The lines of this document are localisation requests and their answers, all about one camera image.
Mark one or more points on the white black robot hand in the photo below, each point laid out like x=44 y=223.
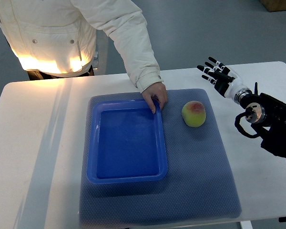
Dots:
x=225 y=80

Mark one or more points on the person's bare hand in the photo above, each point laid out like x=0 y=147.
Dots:
x=156 y=91

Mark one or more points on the green red peach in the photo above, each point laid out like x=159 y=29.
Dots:
x=194 y=114

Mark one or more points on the blue plastic tray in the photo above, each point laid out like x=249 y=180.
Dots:
x=126 y=143

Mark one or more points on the white jacket sleeve forearm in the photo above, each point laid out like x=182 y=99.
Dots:
x=124 y=23

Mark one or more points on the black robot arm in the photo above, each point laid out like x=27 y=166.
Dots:
x=264 y=117

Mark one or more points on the metal floor plate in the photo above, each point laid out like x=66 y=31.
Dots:
x=95 y=61

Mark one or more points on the wooden box corner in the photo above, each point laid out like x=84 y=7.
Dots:
x=274 y=5

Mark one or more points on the grey textured mat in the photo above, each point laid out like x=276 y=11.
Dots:
x=199 y=183

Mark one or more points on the person's white jacket torso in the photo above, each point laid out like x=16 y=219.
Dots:
x=49 y=36

